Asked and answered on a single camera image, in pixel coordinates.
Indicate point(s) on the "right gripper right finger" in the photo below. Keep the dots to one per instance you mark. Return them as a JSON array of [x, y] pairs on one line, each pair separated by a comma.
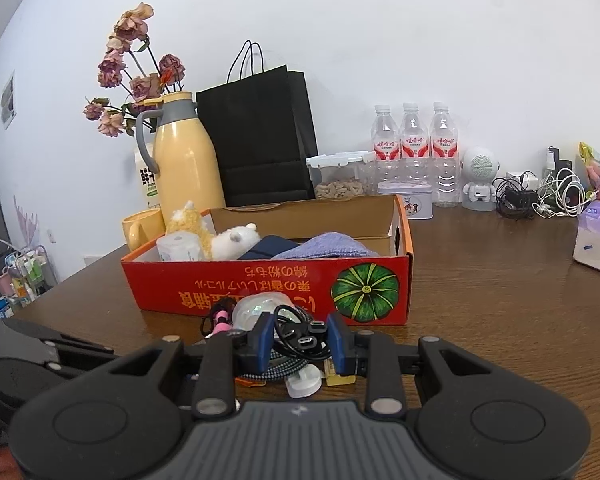
[[373, 356]]

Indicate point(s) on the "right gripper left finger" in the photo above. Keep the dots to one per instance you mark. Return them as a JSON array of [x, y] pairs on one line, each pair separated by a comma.
[[228, 355]]

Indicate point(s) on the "iridescent plastic ball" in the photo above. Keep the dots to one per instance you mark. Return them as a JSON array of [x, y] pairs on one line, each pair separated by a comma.
[[247, 311]]

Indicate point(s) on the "dark blue zip case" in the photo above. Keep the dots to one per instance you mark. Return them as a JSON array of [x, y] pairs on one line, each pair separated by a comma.
[[268, 247]]

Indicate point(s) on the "white cotton swab box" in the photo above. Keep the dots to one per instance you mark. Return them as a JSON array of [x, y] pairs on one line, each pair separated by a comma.
[[180, 246]]

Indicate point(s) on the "purple knit pouch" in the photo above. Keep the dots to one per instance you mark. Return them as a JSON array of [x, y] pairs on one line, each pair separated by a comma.
[[327, 245]]

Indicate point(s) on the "person left hand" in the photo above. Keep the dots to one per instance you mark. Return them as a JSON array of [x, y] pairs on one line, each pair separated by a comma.
[[9, 470]]

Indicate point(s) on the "small yellow eraser box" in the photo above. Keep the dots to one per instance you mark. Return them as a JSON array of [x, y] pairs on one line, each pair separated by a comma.
[[333, 379]]

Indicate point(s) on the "white small bottle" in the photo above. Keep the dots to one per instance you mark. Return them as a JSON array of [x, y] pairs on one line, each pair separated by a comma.
[[304, 383]]

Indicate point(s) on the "red cardboard box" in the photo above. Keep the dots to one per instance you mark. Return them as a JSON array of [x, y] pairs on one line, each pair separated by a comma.
[[371, 291]]

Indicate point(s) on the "yellow mug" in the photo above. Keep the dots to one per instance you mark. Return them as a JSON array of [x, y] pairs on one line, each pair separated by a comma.
[[142, 227]]

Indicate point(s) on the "white tin box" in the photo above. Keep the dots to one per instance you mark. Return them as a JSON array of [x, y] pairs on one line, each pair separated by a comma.
[[416, 198]]

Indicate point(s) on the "white milk carton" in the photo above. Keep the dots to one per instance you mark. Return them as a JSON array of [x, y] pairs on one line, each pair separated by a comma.
[[147, 181]]

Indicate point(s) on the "clear food storage container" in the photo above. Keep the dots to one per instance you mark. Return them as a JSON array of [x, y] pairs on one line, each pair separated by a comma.
[[342, 175]]

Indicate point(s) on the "yellow thermos jug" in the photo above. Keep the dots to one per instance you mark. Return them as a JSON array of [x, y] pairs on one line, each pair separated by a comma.
[[178, 151]]

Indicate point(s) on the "white robot toy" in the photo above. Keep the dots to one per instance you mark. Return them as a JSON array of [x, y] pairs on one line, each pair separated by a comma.
[[479, 169]]

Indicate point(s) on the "middle water bottle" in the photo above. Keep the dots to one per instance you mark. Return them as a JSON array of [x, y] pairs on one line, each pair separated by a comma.
[[414, 141]]

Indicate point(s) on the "water bottle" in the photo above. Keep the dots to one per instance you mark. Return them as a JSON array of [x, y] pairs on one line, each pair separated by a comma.
[[414, 141], [445, 158], [386, 144]]

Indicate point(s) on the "left water bottle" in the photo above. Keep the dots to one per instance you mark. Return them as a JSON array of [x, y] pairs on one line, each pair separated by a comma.
[[386, 144]]

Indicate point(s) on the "right water bottle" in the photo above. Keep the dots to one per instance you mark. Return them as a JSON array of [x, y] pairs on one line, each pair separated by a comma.
[[445, 158]]

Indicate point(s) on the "black paper bag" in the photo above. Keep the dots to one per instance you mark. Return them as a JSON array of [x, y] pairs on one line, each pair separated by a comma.
[[262, 130]]

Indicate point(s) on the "snack packet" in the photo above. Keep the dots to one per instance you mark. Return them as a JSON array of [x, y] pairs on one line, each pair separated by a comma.
[[591, 164]]

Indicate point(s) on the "dried pink flower bouquet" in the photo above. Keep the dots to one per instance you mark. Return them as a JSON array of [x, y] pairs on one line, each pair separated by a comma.
[[130, 65]]

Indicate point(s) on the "wire storage rack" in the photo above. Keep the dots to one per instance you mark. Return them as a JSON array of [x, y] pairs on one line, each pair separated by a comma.
[[24, 276]]

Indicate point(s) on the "white wall outlet panel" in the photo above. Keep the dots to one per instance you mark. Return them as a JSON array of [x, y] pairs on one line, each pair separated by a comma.
[[89, 259]]

